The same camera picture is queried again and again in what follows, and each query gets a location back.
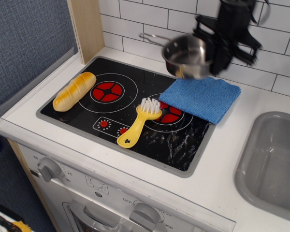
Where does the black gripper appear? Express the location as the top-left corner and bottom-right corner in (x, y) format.
(194, 0), (261, 75)

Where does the metal pot with handle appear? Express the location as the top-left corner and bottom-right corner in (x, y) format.
(139, 33), (212, 79)

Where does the blue towel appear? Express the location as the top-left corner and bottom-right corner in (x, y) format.
(159, 77), (241, 124)

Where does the yellow dish brush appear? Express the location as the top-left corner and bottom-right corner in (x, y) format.
(117, 98), (162, 148)

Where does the black toy stovetop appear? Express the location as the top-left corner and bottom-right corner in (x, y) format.
(37, 57), (215, 178)

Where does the grey sink basin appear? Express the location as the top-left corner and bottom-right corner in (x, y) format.
(234, 112), (290, 221)

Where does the toy bread loaf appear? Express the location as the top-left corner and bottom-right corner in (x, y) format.
(53, 72), (97, 112)

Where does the grey right oven knob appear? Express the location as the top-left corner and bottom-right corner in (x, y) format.
(129, 203), (160, 232)

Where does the grey oven knob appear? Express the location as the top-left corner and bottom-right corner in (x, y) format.
(129, 203), (160, 232)
(38, 158), (61, 183)

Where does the grey left oven knob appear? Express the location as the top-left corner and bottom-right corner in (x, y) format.
(38, 158), (61, 183)

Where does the yellow black object on floor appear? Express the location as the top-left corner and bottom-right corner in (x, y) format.
(0, 216), (32, 232)

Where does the wooden side post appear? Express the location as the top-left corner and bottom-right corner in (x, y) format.
(67, 0), (105, 65)

